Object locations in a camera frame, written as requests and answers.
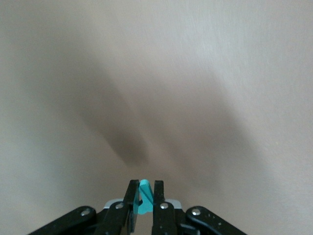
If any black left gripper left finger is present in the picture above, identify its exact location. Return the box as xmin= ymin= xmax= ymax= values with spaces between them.
xmin=26 ymin=180 xmax=140 ymax=235

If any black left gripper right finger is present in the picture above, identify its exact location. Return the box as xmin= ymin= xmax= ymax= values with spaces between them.
xmin=151 ymin=180 xmax=247 ymax=235

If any brown table cover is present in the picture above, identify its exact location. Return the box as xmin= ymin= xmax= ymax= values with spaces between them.
xmin=0 ymin=0 xmax=313 ymax=235

